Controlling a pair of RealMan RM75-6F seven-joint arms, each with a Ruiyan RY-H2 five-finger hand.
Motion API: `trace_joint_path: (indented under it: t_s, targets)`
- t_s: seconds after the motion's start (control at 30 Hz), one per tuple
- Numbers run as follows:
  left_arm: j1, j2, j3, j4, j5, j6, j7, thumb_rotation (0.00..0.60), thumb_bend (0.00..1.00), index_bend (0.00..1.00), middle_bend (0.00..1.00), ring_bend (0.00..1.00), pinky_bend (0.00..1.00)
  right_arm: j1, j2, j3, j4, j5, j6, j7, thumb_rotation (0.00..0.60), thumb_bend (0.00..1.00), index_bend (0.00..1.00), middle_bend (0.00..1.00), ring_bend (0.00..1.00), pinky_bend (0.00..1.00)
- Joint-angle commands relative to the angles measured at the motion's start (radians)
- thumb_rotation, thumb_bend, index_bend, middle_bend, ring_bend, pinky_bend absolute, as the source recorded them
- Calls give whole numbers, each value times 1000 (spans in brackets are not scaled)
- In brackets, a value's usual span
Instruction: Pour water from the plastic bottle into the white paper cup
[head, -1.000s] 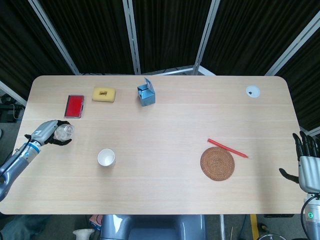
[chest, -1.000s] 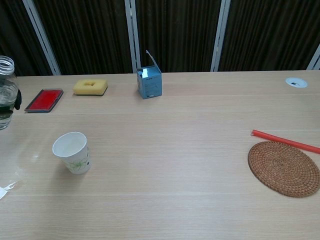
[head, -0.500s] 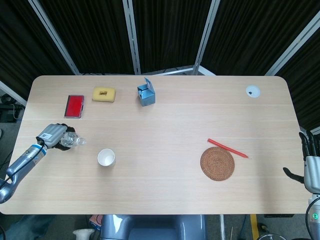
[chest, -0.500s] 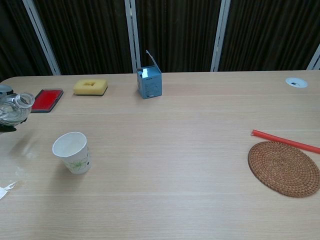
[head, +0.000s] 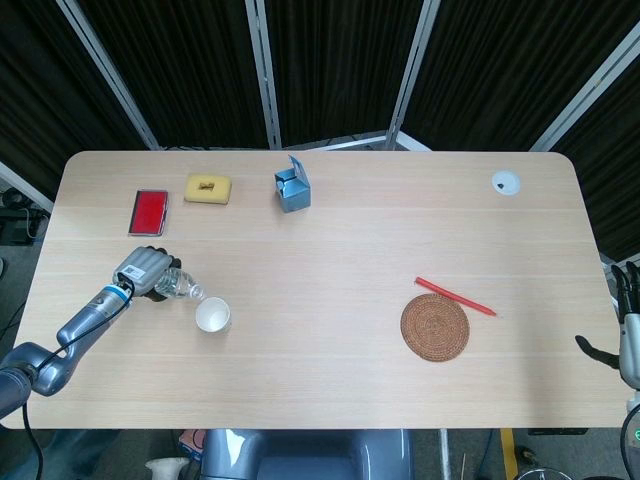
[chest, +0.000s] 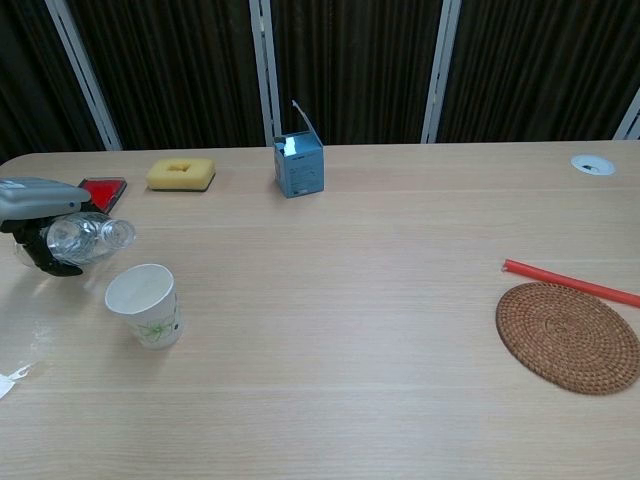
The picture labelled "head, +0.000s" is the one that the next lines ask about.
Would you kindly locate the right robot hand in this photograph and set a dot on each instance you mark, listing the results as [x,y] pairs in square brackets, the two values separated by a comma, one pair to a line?
[631,340]

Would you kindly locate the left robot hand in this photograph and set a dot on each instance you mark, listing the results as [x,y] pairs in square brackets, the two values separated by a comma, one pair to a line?
[145,267]

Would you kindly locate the transparent plastic water bottle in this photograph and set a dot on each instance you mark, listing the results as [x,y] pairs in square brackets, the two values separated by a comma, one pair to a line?
[177,285]

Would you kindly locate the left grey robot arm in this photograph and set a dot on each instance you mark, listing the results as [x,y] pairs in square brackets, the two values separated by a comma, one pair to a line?
[85,320]

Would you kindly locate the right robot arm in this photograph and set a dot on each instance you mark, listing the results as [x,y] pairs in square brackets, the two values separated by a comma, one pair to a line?
[634,415]

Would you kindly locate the white paper cup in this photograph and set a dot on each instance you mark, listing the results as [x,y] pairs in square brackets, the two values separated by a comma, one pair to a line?
[212,316]

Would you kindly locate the red ink pad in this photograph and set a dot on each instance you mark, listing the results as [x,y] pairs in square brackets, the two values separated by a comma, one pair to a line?
[148,212]

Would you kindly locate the yellow sponge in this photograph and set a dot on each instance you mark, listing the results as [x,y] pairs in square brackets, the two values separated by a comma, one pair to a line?
[220,192]

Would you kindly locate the open blue cardboard box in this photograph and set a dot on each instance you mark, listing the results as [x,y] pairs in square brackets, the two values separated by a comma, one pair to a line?
[295,195]

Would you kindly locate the red pencil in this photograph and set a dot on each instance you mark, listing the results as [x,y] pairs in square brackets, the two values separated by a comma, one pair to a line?
[450,294]

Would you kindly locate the round woven rattan coaster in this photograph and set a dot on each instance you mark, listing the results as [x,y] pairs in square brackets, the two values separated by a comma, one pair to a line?
[435,327]

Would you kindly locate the grey robot torso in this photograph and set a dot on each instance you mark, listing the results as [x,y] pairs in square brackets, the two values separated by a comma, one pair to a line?
[300,455]

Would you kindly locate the grey partition post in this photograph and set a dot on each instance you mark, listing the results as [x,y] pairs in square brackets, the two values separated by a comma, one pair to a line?
[585,90]
[412,65]
[110,75]
[265,75]

